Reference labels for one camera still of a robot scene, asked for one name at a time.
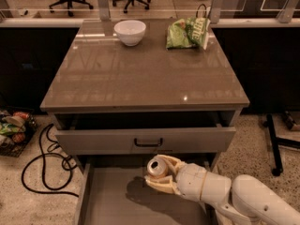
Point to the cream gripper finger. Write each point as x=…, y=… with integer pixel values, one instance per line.
x=164, y=184
x=174, y=164

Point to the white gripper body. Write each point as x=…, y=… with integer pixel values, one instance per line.
x=189, y=182

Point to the orange soda can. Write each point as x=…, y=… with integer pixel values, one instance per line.
x=157, y=167

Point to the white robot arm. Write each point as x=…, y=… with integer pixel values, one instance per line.
x=244, y=200

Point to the grey middle drawer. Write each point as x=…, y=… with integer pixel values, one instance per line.
x=114, y=192

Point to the grey drawer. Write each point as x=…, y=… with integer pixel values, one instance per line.
x=113, y=133
x=114, y=192

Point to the grey drawer cabinet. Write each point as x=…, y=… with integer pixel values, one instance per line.
x=102, y=75

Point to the grey top drawer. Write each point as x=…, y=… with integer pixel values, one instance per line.
x=113, y=133

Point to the black stand base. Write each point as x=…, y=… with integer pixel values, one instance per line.
x=276, y=142

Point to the green chip bag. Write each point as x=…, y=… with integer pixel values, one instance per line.
x=188, y=33

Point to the white bowl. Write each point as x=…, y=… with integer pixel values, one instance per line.
x=130, y=32

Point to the black drawer handle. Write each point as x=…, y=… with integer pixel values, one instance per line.
x=154, y=144

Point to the black wire basket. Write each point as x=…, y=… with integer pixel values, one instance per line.
x=17, y=127

